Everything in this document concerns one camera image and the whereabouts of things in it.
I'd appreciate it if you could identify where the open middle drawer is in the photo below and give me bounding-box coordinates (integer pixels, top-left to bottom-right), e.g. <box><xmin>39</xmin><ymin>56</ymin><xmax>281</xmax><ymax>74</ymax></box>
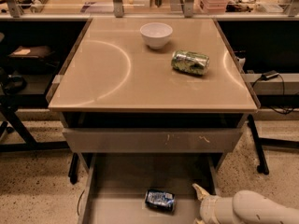
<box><xmin>78</xmin><ymin>153</ymin><xmax>219</xmax><ymax>224</ymax></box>

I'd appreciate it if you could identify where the grey drawer cabinet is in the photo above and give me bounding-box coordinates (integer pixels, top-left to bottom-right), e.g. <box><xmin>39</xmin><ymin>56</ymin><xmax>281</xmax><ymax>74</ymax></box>
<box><xmin>45</xmin><ymin>17</ymin><xmax>262</xmax><ymax>224</ymax></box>

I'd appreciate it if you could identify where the blue pepsi can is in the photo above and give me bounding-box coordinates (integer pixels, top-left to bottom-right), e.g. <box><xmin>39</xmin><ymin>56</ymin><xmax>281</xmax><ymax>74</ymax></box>
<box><xmin>145</xmin><ymin>189</ymin><xmax>176</xmax><ymax>212</ymax></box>

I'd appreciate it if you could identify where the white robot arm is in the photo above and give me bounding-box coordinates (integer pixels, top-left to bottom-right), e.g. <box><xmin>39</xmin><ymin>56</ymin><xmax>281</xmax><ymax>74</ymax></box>
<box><xmin>192</xmin><ymin>183</ymin><xmax>299</xmax><ymax>224</ymax></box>

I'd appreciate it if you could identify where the black frame leg left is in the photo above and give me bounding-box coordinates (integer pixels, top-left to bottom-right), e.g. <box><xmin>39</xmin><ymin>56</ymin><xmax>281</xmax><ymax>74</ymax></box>
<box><xmin>0</xmin><ymin>105</ymin><xmax>69</xmax><ymax>152</ymax></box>

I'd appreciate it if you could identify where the black table leg right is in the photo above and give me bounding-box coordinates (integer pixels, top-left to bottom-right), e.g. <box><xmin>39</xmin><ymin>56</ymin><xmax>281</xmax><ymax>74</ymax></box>
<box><xmin>248</xmin><ymin>115</ymin><xmax>269</xmax><ymax>175</ymax></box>

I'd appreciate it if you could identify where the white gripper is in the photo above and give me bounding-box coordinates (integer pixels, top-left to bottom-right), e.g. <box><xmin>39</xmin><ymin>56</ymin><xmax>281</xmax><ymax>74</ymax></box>
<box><xmin>192</xmin><ymin>183</ymin><xmax>234</xmax><ymax>224</ymax></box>

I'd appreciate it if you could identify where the closed top drawer front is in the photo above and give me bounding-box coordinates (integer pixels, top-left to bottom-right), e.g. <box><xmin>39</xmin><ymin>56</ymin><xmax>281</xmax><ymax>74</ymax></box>
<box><xmin>63</xmin><ymin>128</ymin><xmax>242</xmax><ymax>153</ymax></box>

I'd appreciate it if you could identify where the black power adapter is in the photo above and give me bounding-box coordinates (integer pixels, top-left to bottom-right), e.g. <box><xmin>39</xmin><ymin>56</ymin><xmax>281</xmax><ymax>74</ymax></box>
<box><xmin>261</xmin><ymin>70</ymin><xmax>278</xmax><ymax>80</ymax></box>

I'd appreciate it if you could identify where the white ceramic bowl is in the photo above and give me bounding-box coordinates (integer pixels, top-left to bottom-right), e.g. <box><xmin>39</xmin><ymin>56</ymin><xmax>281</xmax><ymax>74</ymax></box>
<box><xmin>140</xmin><ymin>22</ymin><xmax>173</xmax><ymax>49</ymax></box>

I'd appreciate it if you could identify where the green soda can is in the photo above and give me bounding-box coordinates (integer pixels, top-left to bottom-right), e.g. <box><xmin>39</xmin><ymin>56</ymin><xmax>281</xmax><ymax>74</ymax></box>
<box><xmin>171</xmin><ymin>50</ymin><xmax>209</xmax><ymax>76</ymax></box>

